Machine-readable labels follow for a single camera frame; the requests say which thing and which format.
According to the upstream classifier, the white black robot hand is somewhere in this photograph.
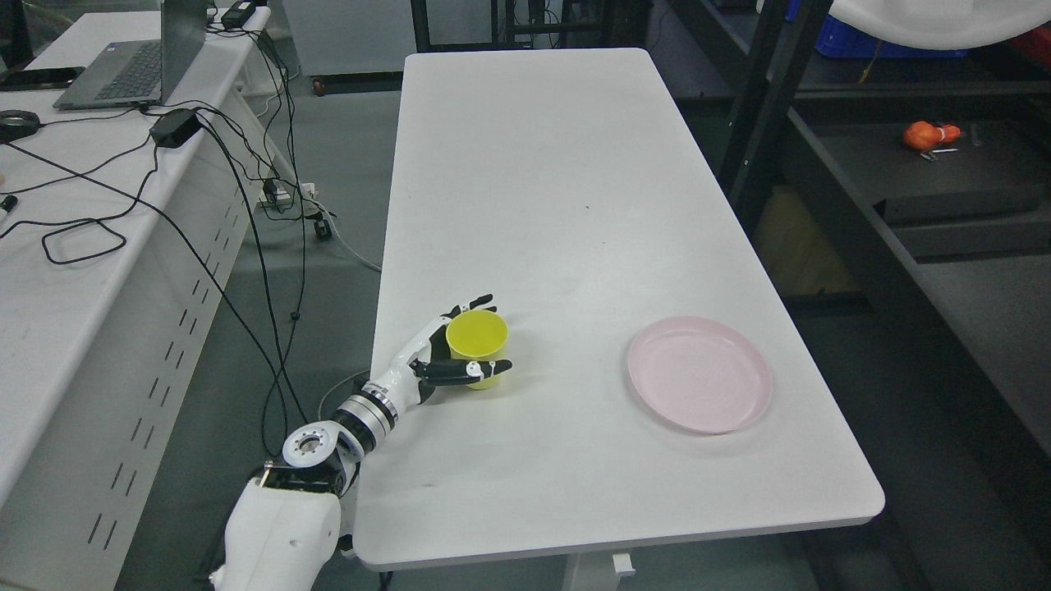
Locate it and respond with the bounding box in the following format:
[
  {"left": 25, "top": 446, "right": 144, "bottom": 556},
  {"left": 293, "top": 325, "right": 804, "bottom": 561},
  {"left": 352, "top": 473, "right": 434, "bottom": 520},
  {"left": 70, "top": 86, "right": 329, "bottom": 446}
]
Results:
[{"left": 363, "top": 293, "right": 513, "bottom": 412}]

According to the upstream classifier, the yellow plastic cup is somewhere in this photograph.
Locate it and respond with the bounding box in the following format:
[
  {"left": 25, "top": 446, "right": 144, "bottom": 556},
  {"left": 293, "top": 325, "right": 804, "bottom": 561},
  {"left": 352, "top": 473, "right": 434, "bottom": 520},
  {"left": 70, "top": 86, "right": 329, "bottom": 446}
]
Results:
[{"left": 444, "top": 309, "right": 510, "bottom": 362}]

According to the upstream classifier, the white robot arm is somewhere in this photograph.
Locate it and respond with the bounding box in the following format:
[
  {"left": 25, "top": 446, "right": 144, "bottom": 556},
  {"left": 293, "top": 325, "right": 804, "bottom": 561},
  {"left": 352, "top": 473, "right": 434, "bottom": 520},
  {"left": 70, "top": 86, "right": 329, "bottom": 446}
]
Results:
[{"left": 208, "top": 387, "right": 404, "bottom": 590}]

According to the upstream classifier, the orange toy on shelf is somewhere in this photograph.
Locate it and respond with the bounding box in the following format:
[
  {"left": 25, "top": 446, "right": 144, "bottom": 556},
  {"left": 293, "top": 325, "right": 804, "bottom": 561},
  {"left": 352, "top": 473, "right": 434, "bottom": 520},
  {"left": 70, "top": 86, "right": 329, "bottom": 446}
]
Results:
[{"left": 902, "top": 121, "right": 962, "bottom": 151}]

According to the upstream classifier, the white table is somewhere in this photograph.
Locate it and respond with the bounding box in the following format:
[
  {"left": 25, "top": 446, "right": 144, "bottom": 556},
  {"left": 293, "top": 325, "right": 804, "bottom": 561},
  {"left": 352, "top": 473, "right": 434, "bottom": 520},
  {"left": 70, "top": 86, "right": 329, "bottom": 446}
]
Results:
[{"left": 353, "top": 48, "right": 885, "bottom": 571}]

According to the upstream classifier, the pink plastic plate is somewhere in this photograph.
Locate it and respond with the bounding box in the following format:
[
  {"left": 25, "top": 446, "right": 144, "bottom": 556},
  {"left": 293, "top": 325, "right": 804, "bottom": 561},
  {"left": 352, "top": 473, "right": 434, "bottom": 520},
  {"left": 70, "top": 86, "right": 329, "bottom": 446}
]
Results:
[{"left": 626, "top": 317, "right": 772, "bottom": 435}]

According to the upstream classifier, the white side desk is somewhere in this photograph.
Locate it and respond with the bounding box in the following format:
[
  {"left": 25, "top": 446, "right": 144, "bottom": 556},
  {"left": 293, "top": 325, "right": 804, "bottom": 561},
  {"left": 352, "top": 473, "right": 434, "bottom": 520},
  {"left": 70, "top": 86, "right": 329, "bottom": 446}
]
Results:
[{"left": 1, "top": 34, "right": 273, "bottom": 590}]

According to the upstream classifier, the black power adapter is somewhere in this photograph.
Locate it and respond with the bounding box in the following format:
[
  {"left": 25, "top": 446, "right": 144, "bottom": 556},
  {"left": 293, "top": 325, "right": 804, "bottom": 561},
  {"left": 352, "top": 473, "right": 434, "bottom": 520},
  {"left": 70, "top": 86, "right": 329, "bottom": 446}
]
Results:
[{"left": 149, "top": 108, "right": 200, "bottom": 149}]

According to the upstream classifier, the grey laptop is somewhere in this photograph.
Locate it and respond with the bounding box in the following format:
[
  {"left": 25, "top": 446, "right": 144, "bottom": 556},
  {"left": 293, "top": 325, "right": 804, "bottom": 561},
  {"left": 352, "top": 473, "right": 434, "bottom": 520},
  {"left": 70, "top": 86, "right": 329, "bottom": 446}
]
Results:
[{"left": 53, "top": 1, "right": 209, "bottom": 111}]

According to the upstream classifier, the black smartphone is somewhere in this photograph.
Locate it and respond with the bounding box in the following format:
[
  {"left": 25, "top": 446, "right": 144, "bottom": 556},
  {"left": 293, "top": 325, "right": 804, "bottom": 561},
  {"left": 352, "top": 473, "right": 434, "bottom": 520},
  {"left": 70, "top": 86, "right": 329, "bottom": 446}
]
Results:
[{"left": 1, "top": 66, "right": 85, "bottom": 91}]

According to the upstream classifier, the black computer mouse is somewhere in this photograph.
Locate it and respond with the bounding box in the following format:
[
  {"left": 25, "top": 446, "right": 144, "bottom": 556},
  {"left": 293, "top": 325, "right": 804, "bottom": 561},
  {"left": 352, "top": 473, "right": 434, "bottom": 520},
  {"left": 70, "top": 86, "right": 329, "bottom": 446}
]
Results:
[{"left": 0, "top": 109, "right": 43, "bottom": 144}]

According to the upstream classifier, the blue plastic crate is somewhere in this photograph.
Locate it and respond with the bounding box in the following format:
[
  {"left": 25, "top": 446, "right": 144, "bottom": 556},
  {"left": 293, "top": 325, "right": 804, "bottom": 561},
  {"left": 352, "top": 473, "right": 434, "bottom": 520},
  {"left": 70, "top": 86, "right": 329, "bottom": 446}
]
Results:
[{"left": 815, "top": 16, "right": 969, "bottom": 59}]

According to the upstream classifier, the black cable loop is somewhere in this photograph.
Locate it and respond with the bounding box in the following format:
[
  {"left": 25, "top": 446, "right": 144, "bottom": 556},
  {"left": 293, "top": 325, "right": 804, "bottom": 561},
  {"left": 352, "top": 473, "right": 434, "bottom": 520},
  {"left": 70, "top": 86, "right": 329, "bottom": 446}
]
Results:
[{"left": 0, "top": 144, "right": 161, "bottom": 266}]

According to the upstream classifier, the black metal rack frame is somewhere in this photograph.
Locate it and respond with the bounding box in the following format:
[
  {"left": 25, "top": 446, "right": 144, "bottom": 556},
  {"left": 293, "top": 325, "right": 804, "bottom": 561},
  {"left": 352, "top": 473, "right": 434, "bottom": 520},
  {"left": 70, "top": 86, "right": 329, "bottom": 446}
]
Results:
[{"left": 650, "top": 1, "right": 1049, "bottom": 547}]

